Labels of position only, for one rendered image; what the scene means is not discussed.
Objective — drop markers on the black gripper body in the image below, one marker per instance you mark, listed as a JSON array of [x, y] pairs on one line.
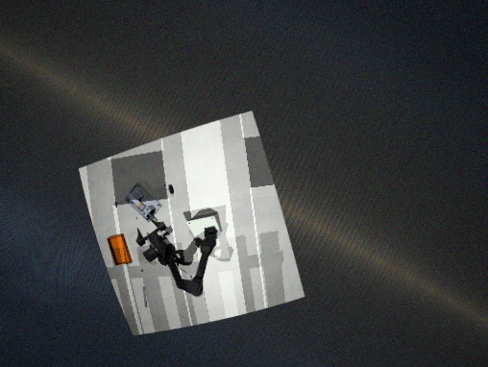
[[153, 236]]

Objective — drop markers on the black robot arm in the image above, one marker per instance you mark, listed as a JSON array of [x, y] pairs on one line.
[[163, 252]]

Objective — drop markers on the orange open tray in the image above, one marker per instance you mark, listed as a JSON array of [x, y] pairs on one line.
[[119, 249]]

